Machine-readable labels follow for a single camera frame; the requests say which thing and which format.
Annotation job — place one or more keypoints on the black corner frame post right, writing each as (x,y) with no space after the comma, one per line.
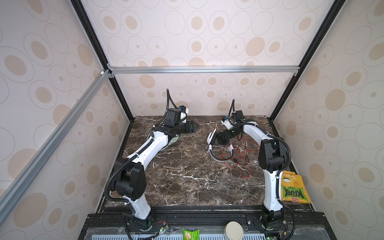
(313,47)

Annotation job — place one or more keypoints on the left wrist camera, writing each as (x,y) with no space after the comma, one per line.
(175,116)

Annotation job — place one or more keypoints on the mint green headphones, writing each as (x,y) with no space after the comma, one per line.
(173,140)

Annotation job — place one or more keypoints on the silver aluminium rail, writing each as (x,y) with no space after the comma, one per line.
(20,185)
(205,70)

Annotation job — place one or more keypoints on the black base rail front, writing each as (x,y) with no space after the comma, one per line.
(119,224)

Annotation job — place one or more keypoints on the white black red-cable headphones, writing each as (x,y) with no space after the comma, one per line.
(233,149)

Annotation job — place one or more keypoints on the black corner frame post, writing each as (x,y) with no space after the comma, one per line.
(96,44)
(313,47)

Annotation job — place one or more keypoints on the black corner frame post left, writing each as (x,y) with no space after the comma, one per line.
(96,44)

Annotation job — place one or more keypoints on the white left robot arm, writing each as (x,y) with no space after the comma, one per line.
(128,180)

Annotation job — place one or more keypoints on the white round cap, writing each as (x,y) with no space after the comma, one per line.
(233,231)

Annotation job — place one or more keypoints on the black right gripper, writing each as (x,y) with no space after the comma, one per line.
(227,132)

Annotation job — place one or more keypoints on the silver aluminium rail back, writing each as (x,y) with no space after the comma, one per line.
(205,70)

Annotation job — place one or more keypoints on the yellow green snack bag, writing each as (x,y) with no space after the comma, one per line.
(293,189)

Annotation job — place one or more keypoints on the silver aluminium rail left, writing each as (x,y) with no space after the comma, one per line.
(20,185)

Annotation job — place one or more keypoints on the green snack packet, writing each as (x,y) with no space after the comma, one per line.
(191,235)

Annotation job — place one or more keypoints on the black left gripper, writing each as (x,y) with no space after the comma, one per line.
(189,126)

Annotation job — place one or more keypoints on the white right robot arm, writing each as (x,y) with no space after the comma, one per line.
(274,158)

